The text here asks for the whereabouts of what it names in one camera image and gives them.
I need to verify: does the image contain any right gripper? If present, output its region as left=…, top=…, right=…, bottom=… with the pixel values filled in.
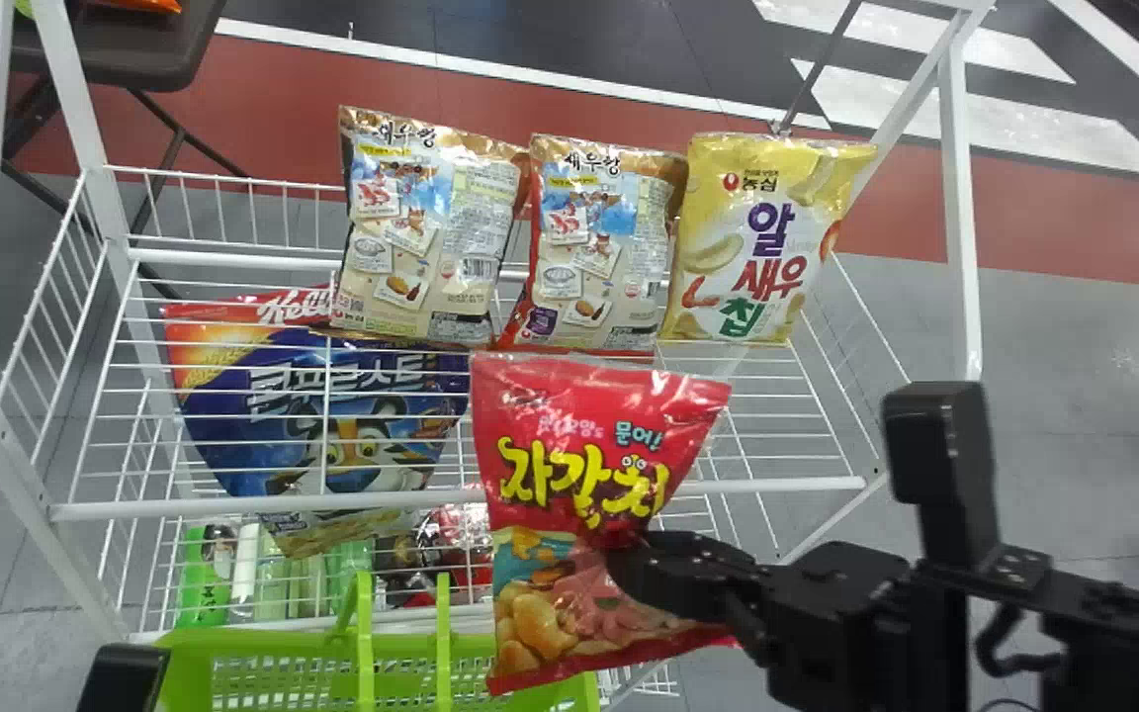
left=606, top=530, right=929, bottom=712

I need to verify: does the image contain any red snack packet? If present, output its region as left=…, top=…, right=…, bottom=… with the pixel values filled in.
left=470, top=353, right=745, bottom=697

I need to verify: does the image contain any yellow snack packet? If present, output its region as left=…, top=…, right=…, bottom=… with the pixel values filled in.
left=657, top=133, right=878, bottom=346

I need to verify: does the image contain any gold white snack packet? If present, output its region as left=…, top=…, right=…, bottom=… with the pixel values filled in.
left=329, top=105, right=532, bottom=348
left=494, top=133, right=690, bottom=358

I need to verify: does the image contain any green basket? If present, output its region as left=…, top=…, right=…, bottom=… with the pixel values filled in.
left=153, top=571, right=601, bottom=712

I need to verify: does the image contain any blue cereal bag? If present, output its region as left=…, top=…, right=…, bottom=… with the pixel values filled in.
left=161, top=291, right=473, bottom=561

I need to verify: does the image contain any green snack packet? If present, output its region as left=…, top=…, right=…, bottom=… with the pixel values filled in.
left=174, top=524, right=236, bottom=630

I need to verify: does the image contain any dark side table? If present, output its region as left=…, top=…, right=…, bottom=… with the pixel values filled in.
left=0, top=0, right=252, bottom=300

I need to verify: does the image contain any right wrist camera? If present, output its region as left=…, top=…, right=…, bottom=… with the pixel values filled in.
left=880, top=381, right=1004, bottom=573

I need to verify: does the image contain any black cable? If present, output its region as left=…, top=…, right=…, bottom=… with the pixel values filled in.
left=973, top=601, right=1065, bottom=681

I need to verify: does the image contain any white wire rack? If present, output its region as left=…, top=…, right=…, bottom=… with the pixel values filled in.
left=0, top=0, right=988, bottom=712

